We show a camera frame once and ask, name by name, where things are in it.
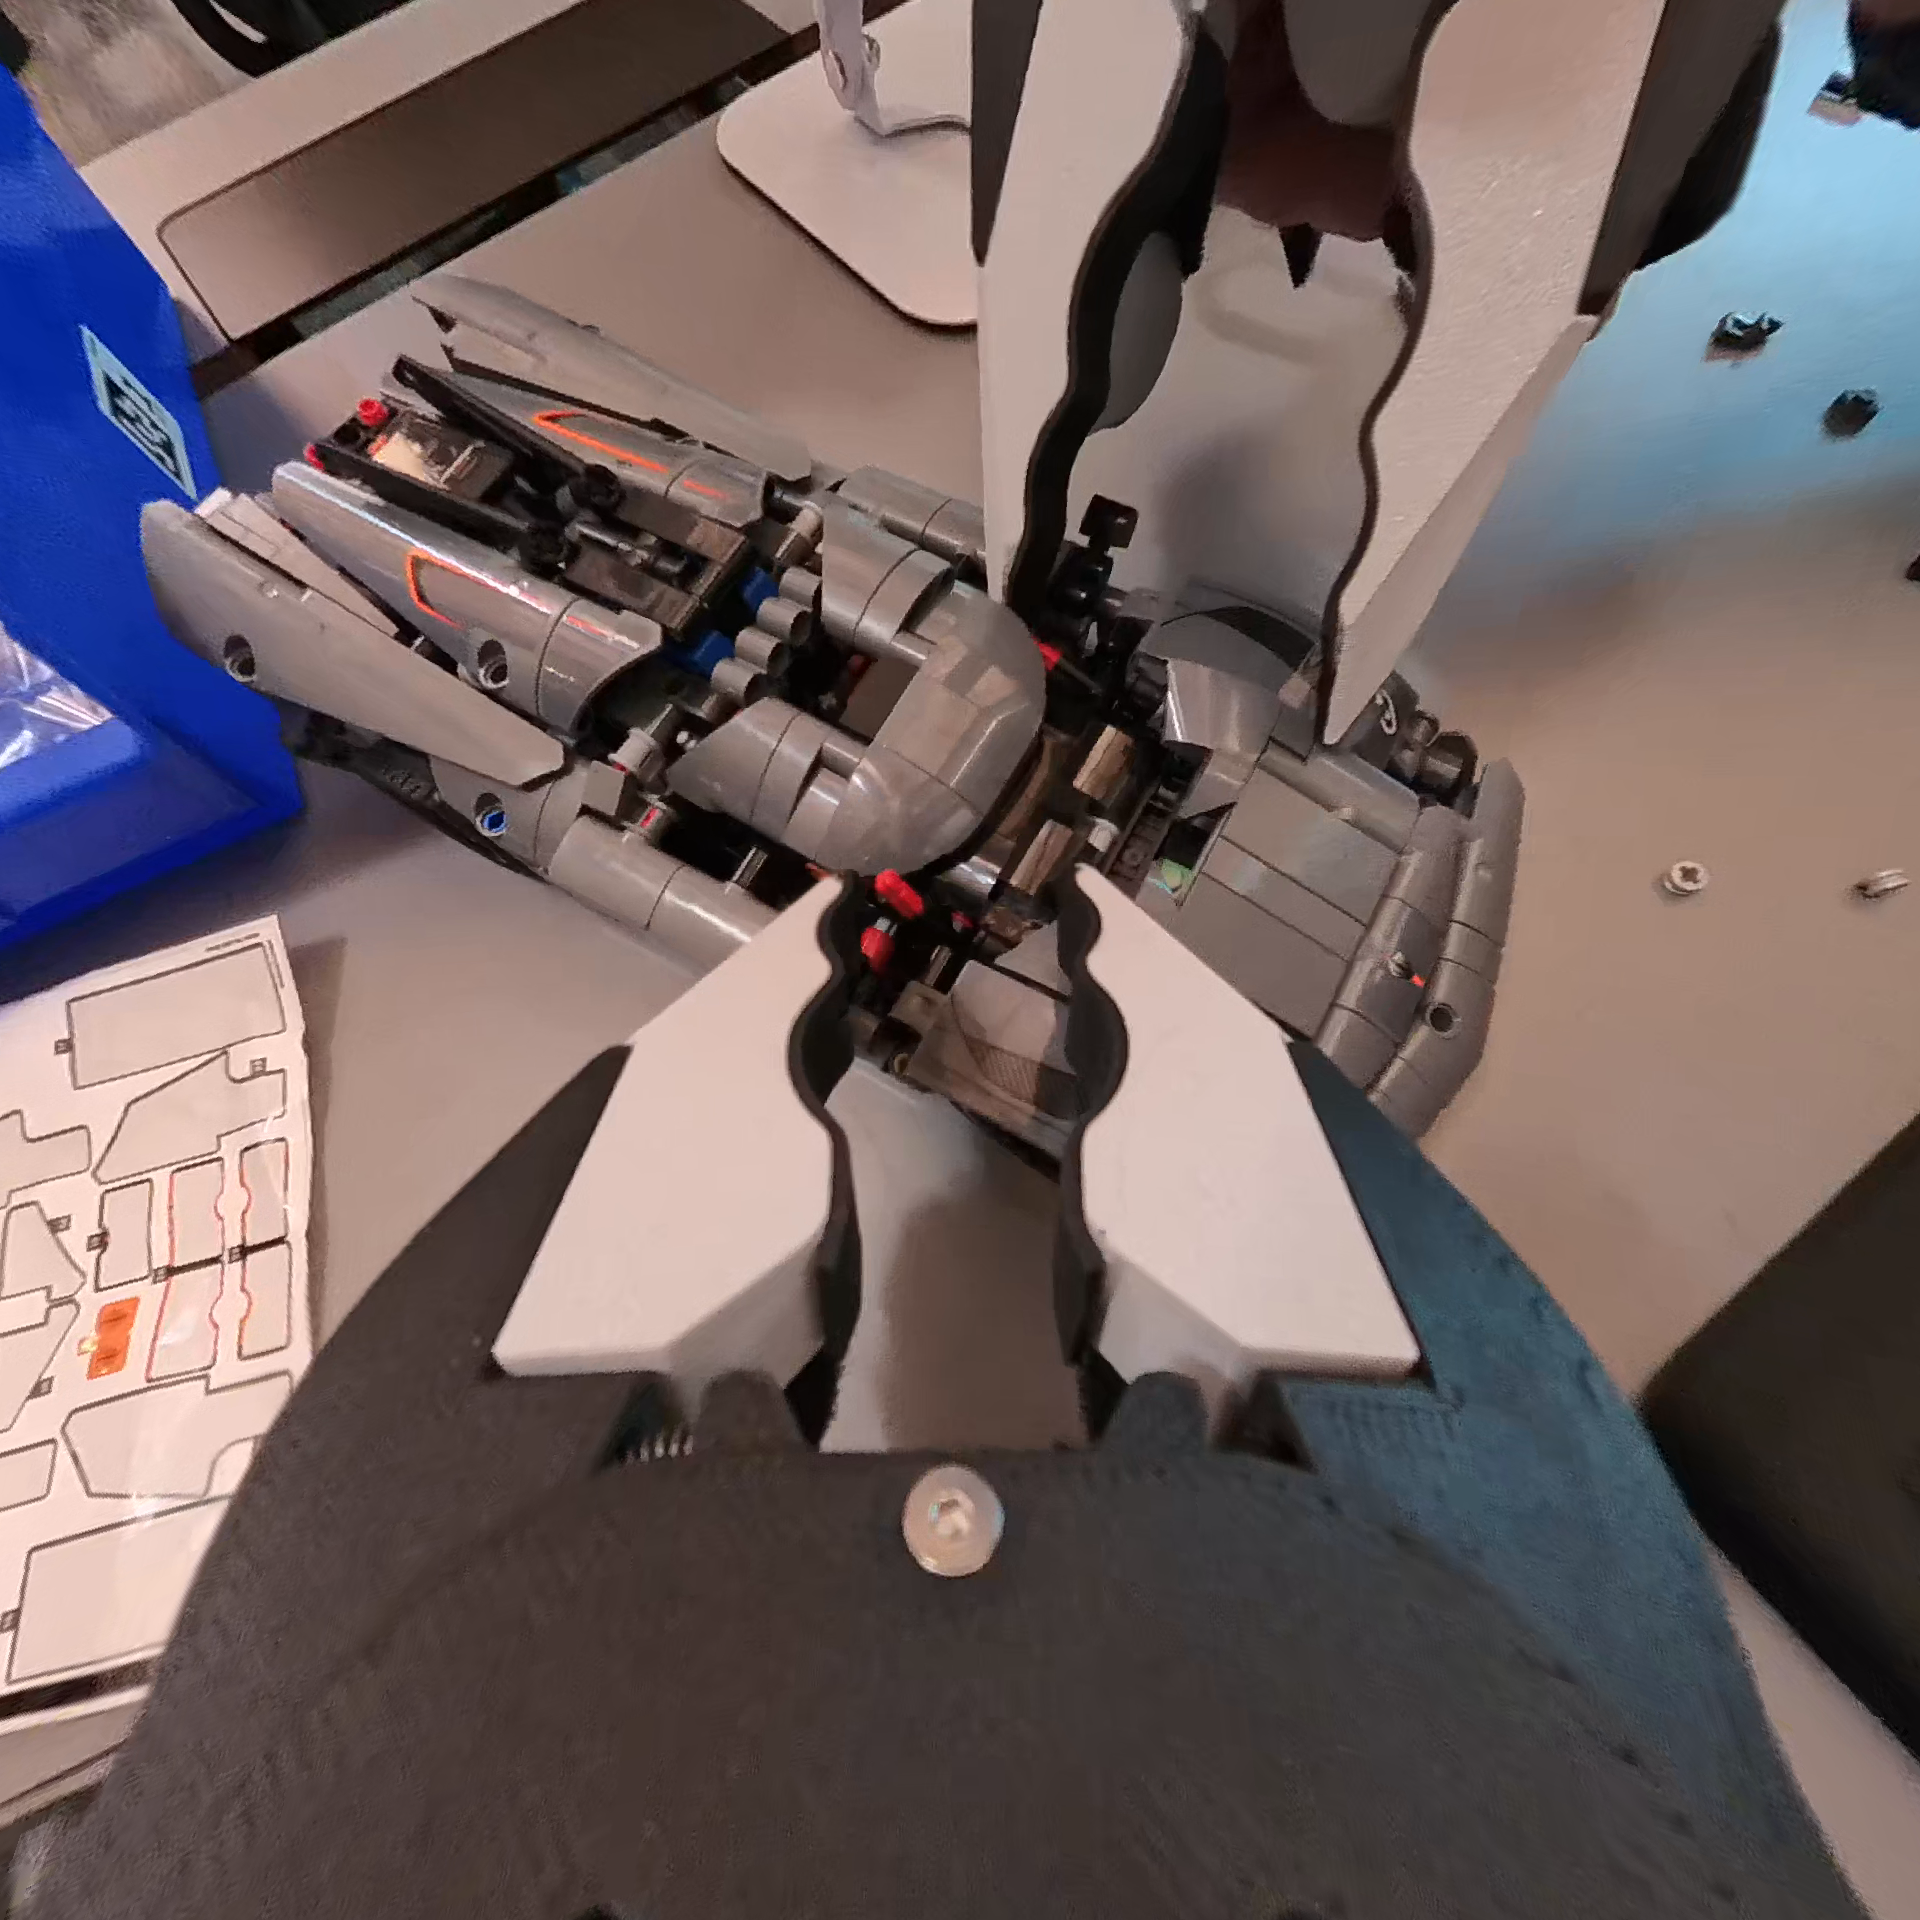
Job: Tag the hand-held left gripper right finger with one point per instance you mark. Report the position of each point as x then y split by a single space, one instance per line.
1246 1201

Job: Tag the small grey lego piece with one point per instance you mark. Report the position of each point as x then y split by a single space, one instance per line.
1880 884

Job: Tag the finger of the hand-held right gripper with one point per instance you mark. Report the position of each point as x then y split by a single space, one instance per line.
1485 405
1050 226

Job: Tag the small black lego piece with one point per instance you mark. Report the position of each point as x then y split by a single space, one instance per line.
1854 413
1745 335

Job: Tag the blue plastic bin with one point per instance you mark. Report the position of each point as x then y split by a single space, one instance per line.
89 600

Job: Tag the white monitor stand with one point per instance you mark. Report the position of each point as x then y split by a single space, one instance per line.
887 181

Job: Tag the round grey lego piece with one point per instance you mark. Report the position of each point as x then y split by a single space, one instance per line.
1689 877

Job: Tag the person's right hand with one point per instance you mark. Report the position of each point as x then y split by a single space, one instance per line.
1320 166

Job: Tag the clear plastic bags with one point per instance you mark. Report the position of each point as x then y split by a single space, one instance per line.
60 707

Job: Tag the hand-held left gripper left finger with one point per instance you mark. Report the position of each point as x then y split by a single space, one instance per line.
673 1201

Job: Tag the white sticker sheet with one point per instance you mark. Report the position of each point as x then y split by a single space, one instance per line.
151 1350

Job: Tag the grey lego car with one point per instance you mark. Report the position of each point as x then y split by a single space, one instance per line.
933 707

